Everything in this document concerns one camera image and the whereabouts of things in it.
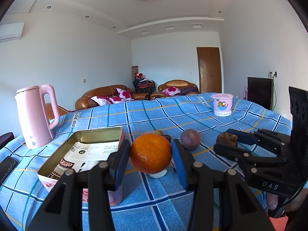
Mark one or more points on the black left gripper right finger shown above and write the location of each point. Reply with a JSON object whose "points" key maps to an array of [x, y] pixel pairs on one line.
{"points": [[239, 209]]}

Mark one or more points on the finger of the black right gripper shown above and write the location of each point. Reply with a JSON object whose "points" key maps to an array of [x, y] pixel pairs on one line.
{"points": [[272, 141], [245, 158]]}

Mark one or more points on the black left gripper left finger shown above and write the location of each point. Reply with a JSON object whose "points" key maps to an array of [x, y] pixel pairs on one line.
{"points": [[62, 208]]}

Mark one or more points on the dark brown chocolate pastry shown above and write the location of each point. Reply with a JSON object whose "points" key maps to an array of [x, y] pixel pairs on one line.
{"points": [[227, 138]]}

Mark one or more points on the purple round passion fruit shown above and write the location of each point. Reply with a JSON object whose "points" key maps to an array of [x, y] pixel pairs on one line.
{"points": [[190, 139]]}

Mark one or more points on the purple layered cake roll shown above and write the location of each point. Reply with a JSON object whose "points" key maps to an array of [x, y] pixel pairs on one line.
{"points": [[159, 174]]}

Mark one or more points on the large front orange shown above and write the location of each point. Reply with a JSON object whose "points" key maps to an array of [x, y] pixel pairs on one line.
{"points": [[150, 153]]}

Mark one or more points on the dark wrinkled passion fruit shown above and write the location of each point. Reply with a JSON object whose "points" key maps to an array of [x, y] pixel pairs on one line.
{"points": [[168, 137]]}

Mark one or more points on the small brown longan fruit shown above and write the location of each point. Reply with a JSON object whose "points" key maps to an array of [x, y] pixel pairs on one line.
{"points": [[159, 132]]}

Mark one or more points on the person right hand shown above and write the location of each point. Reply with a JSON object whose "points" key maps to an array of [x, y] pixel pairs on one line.
{"points": [[295, 204]]}

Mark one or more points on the black television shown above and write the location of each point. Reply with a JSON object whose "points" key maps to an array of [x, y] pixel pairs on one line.
{"points": [[260, 91]]}

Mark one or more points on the pink cartoon lidded cup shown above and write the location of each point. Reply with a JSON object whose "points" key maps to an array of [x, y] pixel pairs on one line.
{"points": [[222, 104]]}

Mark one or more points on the printed paper leaflet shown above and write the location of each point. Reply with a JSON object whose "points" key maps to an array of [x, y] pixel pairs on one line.
{"points": [[83, 157]]}

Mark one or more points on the black smartphone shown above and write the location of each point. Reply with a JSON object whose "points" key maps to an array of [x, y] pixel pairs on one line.
{"points": [[6, 167]]}

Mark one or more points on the blue plaid tablecloth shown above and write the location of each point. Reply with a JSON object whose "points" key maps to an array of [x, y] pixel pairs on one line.
{"points": [[153, 199]]}

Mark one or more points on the pink electric kettle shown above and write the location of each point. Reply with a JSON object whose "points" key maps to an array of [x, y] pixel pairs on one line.
{"points": [[35, 125]]}

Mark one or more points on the brown wooden door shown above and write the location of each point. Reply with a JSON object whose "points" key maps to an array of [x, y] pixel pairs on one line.
{"points": [[209, 65]]}

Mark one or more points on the dark round stool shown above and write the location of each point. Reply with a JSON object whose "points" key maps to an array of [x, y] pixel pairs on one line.
{"points": [[6, 138]]}

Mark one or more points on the pink rectangular tin box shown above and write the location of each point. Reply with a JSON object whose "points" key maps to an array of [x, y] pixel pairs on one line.
{"points": [[100, 135]]}

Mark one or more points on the brown leather armchair sofa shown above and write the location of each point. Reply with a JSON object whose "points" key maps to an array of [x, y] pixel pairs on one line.
{"points": [[185, 87]]}

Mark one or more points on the armchair floral pillow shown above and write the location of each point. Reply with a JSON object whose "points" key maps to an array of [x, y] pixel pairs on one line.
{"points": [[171, 91]]}

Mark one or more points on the brown leather near armchair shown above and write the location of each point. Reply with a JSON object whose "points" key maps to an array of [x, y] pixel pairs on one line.
{"points": [[49, 111]]}

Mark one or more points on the brown leather long sofa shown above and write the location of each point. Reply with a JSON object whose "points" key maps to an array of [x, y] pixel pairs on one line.
{"points": [[85, 101]]}

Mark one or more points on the white red floral pillow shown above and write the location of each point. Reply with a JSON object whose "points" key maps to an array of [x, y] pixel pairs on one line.
{"points": [[101, 100]]}

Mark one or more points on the stacked dark chairs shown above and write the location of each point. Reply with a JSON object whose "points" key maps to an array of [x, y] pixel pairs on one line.
{"points": [[141, 83]]}

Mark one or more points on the white wall air conditioner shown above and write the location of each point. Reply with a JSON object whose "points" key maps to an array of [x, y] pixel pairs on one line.
{"points": [[12, 31]]}

